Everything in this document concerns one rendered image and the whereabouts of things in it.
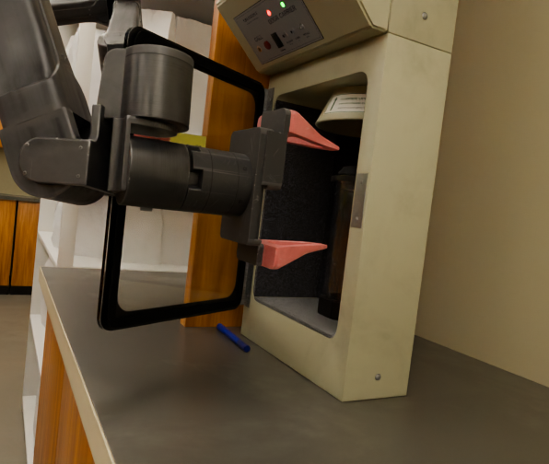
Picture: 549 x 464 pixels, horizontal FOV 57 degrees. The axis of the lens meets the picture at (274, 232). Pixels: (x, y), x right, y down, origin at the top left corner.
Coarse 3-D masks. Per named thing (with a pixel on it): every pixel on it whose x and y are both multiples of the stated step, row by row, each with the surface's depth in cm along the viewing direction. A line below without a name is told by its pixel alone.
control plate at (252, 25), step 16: (272, 0) 72; (288, 0) 69; (240, 16) 81; (256, 16) 78; (272, 16) 75; (288, 16) 72; (304, 16) 69; (256, 32) 81; (272, 32) 78; (288, 32) 74; (304, 32) 72; (320, 32) 69; (256, 48) 84; (272, 48) 80; (288, 48) 77
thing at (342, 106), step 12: (336, 96) 76; (348, 96) 74; (360, 96) 73; (324, 108) 79; (336, 108) 75; (348, 108) 73; (360, 108) 72; (324, 120) 76; (336, 120) 74; (348, 120) 87; (360, 120) 72; (336, 132) 87; (348, 132) 88; (360, 132) 88
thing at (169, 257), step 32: (128, 32) 64; (192, 96) 74; (224, 96) 80; (192, 128) 75; (224, 128) 81; (128, 224) 68; (160, 224) 72; (192, 224) 78; (128, 256) 68; (160, 256) 73; (192, 256) 79; (224, 256) 85; (128, 288) 69; (160, 288) 74; (192, 288) 80; (224, 288) 86
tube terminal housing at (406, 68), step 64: (448, 0) 67; (320, 64) 76; (384, 64) 63; (448, 64) 68; (384, 128) 64; (384, 192) 65; (384, 256) 66; (256, 320) 88; (384, 320) 67; (320, 384) 70; (384, 384) 68
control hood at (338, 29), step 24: (240, 0) 78; (312, 0) 66; (336, 0) 63; (360, 0) 60; (384, 0) 62; (336, 24) 66; (360, 24) 63; (384, 24) 62; (312, 48) 73; (336, 48) 71; (264, 72) 88
